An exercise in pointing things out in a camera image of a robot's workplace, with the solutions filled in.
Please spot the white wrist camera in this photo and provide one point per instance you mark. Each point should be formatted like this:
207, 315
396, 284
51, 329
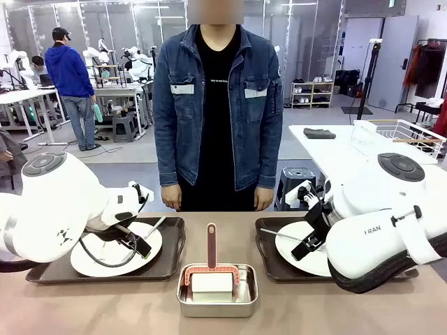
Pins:
297, 193
141, 193

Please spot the rectangular steel tray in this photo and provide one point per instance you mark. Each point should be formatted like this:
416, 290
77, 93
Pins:
216, 310

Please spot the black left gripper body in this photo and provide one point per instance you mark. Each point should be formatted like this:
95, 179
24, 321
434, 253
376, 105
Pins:
104, 233

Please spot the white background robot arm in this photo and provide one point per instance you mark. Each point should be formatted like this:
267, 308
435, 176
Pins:
19, 61
93, 56
139, 66

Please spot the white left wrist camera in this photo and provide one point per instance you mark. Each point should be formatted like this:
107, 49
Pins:
141, 193

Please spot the brown serving tray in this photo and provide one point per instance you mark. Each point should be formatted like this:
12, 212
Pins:
267, 254
171, 244

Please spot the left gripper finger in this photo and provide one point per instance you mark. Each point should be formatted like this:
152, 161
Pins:
126, 233
143, 248

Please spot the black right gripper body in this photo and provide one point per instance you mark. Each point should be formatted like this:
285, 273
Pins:
317, 220

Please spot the person in denim jacket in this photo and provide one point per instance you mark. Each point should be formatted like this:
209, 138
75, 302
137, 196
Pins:
181, 122

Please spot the teal brush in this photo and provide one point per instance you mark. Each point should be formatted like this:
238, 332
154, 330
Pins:
98, 112

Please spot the grey jacket on chair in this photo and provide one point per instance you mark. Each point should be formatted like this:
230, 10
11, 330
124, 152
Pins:
10, 153

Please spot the white side table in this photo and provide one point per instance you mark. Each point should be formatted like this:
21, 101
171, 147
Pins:
331, 150

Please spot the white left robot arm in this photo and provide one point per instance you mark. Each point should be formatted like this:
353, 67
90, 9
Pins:
52, 209

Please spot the person's right hand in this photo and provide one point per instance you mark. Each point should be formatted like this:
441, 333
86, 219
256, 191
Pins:
172, 198

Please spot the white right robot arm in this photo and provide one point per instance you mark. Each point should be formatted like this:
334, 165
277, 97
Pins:
370, 240

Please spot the black tripod stand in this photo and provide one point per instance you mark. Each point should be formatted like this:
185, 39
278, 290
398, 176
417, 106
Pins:
366, 87

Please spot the dark folded cloth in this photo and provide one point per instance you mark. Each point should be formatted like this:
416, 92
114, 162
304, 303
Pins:
318, 133

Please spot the grey plastic stool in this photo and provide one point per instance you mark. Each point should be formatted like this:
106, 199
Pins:
290, 174
124, 127

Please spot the seated dark-haired person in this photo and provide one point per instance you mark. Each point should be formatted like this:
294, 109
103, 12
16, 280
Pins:
38, 64

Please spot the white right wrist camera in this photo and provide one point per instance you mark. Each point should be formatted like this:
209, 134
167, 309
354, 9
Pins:
297, 193

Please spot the black luggage pile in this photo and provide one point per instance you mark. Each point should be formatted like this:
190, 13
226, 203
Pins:
347, 82

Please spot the silver table utensil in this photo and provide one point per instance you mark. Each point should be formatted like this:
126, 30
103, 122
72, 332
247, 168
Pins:
279, 234

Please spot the white round plate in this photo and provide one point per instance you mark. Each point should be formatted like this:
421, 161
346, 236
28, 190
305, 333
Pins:
115, 261
290, 251

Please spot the black clothes rack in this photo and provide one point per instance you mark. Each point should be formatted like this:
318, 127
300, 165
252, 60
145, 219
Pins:
424, 70

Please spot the silver knife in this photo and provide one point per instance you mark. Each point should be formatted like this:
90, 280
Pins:
156, 227

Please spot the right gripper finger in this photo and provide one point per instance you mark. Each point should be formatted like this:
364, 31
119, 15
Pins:
314, 240
301, 251

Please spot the long white desk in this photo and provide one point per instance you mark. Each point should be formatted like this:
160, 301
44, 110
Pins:
24, 96

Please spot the man in blue hoodie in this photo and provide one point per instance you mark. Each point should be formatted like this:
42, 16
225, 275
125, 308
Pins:
68, 73

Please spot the wooden shoe rack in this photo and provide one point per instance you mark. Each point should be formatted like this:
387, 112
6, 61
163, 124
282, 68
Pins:
311, 95

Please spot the white robot workbench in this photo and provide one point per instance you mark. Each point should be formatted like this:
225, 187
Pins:
115, 92

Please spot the person's left hand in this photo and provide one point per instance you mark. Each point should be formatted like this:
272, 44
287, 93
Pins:
263, 199

